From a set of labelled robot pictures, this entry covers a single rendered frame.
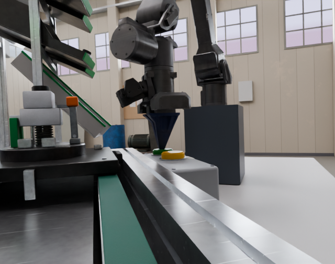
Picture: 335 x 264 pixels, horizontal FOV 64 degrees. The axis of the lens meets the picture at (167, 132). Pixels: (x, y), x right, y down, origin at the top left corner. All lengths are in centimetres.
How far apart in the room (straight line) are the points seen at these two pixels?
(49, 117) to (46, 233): 25
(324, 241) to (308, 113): 740
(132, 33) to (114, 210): 29
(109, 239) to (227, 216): 8
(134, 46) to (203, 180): 23
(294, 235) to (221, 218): 26
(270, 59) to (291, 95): 109
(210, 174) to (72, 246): 20
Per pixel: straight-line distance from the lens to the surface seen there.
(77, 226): 32
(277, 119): 774
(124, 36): 46
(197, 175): 37
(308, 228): 47
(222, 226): 18
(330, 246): 42
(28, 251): 28
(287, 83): 781
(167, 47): 52
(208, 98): 74
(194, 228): 17
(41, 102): 51
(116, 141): 752
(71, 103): 52
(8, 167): 43
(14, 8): 83
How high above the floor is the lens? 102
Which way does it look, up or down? 2 degrees down
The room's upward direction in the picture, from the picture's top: 2 degrees counter-clockwise
